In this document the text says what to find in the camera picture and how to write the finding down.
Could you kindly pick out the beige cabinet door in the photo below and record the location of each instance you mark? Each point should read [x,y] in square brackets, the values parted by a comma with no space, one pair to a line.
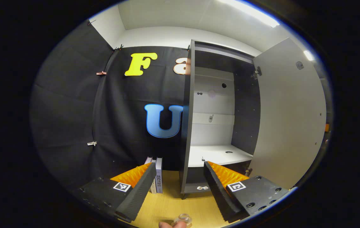
[287,120]

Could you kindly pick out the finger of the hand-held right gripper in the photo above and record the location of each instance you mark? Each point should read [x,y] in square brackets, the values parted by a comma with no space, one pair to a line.
[327,127]

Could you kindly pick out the black backdrop cloth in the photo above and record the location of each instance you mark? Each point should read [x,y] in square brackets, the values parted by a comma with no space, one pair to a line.
[69,110]

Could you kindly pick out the clear plastic bottle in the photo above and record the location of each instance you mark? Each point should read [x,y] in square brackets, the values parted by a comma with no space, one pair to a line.
[183,218]

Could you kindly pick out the dark grey cabinet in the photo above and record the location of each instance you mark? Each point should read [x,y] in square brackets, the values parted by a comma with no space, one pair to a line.
[246,110]

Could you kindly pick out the pink clip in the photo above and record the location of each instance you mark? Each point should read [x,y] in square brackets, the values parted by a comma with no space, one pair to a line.
[101,73]

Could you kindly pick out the small ceiling light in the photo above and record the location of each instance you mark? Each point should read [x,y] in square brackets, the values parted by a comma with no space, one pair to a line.
[309,55]

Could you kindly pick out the long ceiling light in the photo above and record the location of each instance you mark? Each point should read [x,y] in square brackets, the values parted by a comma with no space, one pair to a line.
[253,11]

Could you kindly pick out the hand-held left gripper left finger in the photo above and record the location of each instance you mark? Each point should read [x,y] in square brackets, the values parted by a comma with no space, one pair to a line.
[138,193]

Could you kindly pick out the white clip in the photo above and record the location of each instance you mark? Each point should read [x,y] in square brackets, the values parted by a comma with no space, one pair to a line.
[92,143]

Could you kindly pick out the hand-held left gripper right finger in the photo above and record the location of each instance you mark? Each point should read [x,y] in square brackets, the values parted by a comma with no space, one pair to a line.
[218,190]

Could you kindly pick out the white book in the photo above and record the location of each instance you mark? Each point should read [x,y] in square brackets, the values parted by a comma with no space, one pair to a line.
[153,185]

